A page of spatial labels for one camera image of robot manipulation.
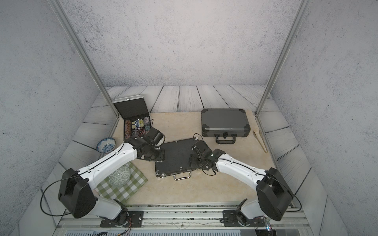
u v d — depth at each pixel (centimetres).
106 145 101
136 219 73
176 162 87
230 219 73
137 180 85
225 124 102
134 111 105
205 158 63
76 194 42
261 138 105
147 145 60
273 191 42
